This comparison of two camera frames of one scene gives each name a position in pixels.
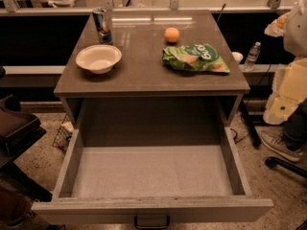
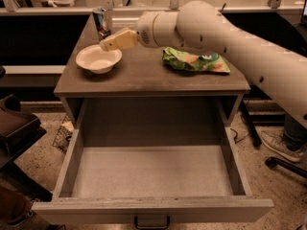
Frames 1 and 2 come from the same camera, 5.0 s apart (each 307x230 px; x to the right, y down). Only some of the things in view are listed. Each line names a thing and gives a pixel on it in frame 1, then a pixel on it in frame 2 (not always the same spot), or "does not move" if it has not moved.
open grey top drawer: (192, 174) does not move
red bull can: (103, 27) does not move
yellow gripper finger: (290, 90) -> (125, 38)
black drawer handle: (152, 227) does not move
